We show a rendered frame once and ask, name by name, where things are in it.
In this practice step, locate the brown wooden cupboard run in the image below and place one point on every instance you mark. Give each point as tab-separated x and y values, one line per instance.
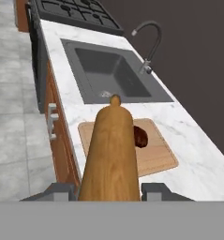
58	137

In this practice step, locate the dark grey sink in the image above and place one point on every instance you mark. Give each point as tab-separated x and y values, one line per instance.
112	73

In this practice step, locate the dark grey curved tap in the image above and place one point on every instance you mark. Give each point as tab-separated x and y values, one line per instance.
151	47

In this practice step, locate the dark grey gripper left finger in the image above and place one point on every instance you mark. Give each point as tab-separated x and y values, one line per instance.
61	193

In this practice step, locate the black oven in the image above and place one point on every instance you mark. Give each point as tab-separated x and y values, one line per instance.
37	59

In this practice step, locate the wooden rolling pin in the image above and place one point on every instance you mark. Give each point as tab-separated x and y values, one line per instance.
112	156

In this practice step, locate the wooden cutting board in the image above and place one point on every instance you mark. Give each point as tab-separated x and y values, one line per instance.
154	150

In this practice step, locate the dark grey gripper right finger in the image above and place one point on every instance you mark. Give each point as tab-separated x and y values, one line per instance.
156	192

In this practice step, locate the black gas hob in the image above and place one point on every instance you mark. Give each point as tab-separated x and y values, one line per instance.
79	14

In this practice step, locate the dark red meat piece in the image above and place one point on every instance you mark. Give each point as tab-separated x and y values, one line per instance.
141	136

